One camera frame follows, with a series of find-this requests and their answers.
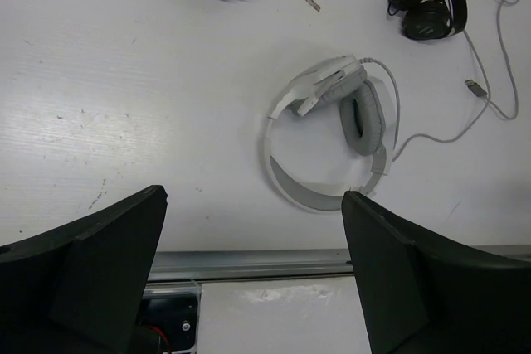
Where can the white grey over-ear headphones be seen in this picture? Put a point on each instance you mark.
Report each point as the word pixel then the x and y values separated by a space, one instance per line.
pixel 333 128

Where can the aluminium rail at table front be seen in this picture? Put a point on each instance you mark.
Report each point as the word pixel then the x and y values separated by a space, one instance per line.
pixel 207 266

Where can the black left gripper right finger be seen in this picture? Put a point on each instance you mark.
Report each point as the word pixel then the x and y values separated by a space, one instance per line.
pixel 421 292

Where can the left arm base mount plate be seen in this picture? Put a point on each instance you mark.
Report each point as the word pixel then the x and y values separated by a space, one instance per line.
pixel 171 310

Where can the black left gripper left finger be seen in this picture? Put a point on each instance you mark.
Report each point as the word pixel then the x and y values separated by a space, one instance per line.
pixel 78 288

